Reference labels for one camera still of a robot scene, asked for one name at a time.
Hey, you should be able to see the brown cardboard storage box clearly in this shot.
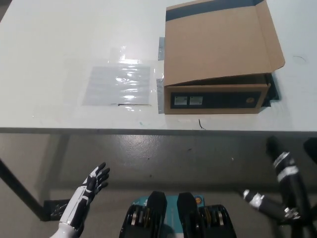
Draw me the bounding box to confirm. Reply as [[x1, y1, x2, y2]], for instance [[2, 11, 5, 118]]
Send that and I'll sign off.
[[163, 0, 285, 115]]

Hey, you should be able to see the black floor tape patch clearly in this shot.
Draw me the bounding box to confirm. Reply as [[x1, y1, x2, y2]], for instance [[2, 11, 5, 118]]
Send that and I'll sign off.
[[44, 197, 71, 222]]

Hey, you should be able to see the clear plastic film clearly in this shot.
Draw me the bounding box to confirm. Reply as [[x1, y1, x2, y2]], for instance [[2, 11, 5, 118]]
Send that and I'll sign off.
[[33, 46, 164, 117]]

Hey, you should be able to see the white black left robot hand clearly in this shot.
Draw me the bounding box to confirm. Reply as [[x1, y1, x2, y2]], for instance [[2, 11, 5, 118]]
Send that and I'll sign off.
[[59, 162, 110, 230]]

